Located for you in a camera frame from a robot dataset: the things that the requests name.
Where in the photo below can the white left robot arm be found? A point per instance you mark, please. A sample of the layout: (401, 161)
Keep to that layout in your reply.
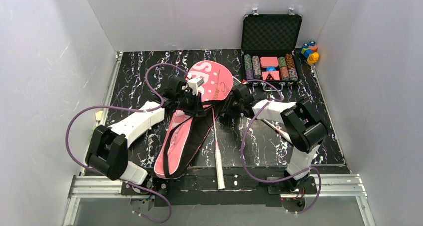
(108, 148)

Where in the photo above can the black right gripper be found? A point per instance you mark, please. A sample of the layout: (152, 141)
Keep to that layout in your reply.
(229, 107)

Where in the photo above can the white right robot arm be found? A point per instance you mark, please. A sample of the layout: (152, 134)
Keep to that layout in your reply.
(303, 125)

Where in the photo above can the colourful toy blocks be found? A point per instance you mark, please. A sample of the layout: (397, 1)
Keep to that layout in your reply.
(309, 52)

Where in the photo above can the poker chip stack row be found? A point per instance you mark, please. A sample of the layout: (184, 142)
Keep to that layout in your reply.
(291, 67)
(248, 67)
(256, 67)
(284, 72)

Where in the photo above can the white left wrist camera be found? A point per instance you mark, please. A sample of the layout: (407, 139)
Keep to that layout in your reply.
(195, 84)

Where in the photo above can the black poker chip case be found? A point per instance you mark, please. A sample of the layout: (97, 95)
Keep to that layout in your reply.
(270, 35)

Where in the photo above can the blue dealer button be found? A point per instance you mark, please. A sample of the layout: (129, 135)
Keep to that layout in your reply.
(270, 69)

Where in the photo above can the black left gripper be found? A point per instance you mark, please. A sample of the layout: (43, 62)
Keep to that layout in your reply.
(193, 103)

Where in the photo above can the pink racket cover bag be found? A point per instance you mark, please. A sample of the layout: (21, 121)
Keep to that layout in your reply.
(187, 131)

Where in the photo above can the small wooden block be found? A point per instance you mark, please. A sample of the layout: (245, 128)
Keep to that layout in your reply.
(98, 115)

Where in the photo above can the pink playing card deck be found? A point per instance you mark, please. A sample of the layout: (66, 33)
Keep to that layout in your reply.
(269, 61)
(271, 75)

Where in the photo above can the pink badminton racket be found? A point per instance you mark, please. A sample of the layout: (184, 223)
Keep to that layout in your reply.
(218, 160)
(281, 132)

